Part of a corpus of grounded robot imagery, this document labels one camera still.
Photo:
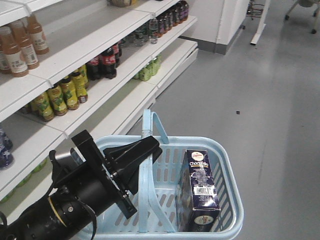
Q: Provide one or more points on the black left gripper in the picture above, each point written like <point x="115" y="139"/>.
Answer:
<point x="99" y="182"/>

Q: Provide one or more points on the light blue shopping basket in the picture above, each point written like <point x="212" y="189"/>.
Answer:
<point x="155" y="201"/>

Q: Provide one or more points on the dark blue cookie box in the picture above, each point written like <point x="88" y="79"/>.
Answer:
<point x="197" y="203"/>

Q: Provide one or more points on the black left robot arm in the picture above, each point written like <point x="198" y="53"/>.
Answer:
<point x="40" y="222"/>

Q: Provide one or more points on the cola bottle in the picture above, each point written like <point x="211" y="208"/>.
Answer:
<point x="108" y="63"/>

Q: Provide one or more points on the white store shelving unit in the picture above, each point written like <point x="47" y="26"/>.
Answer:
<point x="76" y="31"/>

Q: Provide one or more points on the orange tea bottle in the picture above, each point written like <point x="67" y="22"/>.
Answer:
<point x="13" y="53"/>

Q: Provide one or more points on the grey office chair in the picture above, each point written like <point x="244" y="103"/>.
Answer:
<point x="304" y="7"/>

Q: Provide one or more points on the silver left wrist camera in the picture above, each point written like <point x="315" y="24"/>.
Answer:
<point x="71" y="159"/>

